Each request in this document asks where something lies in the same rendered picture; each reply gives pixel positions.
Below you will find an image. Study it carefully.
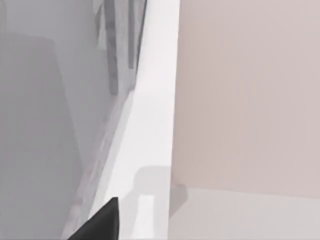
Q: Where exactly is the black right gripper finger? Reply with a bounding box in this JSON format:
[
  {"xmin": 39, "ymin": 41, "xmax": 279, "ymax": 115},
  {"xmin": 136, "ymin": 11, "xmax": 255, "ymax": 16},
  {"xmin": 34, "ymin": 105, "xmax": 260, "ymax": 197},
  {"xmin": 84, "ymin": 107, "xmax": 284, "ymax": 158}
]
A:
[{"xmin": 67, "ymin": 196, "xmax": 119, "ymax": 240}]

